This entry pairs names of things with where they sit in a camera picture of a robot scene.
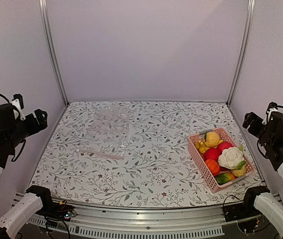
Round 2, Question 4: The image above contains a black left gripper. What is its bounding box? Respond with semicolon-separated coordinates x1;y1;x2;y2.
6;108;48;147

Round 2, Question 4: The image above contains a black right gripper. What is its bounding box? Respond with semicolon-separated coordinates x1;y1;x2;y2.
243;112;274;150

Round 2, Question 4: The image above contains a yellow toy lemon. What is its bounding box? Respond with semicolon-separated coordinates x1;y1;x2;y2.
204;131;221;148

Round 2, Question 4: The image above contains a clear zip top bag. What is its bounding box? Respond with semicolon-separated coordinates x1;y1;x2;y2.
78;105;130;160

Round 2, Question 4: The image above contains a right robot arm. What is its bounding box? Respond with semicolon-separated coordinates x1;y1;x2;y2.
222;102;283;238

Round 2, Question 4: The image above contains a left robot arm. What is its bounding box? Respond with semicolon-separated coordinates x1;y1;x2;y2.
0;94;56;239

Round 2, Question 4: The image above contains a red toy apple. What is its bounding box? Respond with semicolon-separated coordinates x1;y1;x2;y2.
217;141;233;153
204;148;221;161

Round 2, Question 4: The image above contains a white toy cauliflower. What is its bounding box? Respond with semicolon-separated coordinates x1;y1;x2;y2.
218;147;244;170

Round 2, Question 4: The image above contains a yellow toy corn piece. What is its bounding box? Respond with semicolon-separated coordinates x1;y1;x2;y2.
231;165;247;178

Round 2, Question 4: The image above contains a yellow toy banana bunch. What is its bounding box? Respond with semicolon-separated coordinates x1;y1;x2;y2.
195;140;209;154

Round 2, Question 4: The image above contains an orange toy tangerine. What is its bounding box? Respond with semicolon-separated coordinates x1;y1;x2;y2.
205;159;220;176

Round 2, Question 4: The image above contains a green orange toy mango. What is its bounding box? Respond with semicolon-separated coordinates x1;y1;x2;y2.
215;172;236;185

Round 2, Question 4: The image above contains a small circuit board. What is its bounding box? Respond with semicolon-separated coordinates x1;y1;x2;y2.
62;210;77;221

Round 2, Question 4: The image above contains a floral table mat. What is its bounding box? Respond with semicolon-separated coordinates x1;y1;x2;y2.
30;102;262;208

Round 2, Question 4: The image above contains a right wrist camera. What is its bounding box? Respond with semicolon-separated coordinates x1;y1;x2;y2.
262;102;279;125

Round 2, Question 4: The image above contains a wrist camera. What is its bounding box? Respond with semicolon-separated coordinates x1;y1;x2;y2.
262;102;279;125
11;94;26;120

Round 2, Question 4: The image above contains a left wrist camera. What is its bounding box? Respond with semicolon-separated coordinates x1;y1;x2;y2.
11;94;26;120

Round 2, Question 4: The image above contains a front aluminium rail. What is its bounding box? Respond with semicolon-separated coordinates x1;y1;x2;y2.
17;201;279;239

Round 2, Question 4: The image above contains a left aluminium frame post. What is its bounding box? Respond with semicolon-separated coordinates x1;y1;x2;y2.
38;0;69;106

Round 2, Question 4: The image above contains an aluminium frame post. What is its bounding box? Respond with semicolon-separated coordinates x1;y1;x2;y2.
226;0;256;107
38;0;69;106

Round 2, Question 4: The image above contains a right aluminium frame post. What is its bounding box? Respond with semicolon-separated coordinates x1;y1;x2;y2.
226;0;256;107

